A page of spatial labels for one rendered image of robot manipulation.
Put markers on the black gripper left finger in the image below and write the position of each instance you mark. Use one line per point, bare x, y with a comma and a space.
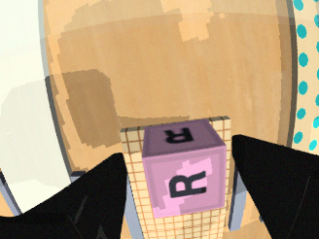
90, 208

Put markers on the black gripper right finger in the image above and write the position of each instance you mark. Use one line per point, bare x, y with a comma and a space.
284, 185

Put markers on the pink cube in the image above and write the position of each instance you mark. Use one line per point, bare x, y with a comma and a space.
185, 166

